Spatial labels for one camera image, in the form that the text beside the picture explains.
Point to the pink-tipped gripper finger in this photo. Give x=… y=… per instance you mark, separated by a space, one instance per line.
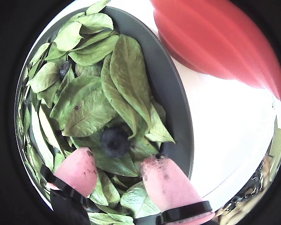
x=77 y=171
x=168 y=187

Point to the dark blueberry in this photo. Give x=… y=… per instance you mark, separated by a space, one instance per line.
x=114 y=141
x=65 y=68

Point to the pile of green leaves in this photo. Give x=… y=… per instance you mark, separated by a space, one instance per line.
x=89 y=105

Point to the dark grey round bowl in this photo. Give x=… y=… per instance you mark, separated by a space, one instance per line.
x=175 y=105

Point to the red collapsible silicone cup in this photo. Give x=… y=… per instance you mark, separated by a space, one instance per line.
x=215 y=42

